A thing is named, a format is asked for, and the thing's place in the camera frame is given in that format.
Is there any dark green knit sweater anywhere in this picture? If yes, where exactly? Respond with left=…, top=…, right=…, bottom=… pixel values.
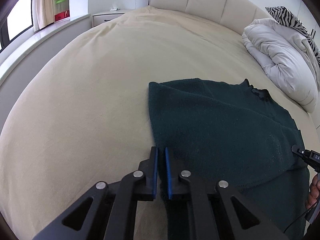
left=149, top=79, right=309, bottom=239

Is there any person's right hand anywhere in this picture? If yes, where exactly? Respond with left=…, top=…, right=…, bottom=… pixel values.
left=305, top=175, right=320, bottom=209

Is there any beige bed sheet mattress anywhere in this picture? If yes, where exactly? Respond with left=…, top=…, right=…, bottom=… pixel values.
left=1, top=7, right=319, bottom=239

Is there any white folded duvet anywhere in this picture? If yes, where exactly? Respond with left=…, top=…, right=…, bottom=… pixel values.
left=242, top=18, right=319, bottom=113

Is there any zebra print pillow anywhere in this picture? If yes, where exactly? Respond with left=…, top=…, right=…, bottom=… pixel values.
left=265, top=6, right=320, bottom=64

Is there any cream padded headboard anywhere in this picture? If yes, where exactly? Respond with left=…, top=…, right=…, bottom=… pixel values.
left=149, top=0, right=271, bottom=35

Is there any white bedside table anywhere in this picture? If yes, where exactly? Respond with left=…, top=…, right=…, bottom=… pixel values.
left=92, top=9, right=131, bottom=27

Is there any red box on shelf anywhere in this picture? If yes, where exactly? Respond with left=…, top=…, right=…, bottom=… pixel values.
left=54, top=10, right=70, bottom=22

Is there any black framed window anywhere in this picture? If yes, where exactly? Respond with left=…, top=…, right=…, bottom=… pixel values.
left=1, top=0, right=33, bottom=51

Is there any beige curtain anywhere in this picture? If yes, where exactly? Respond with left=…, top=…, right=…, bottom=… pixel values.
left=31, top=0, right=54, bottom=32

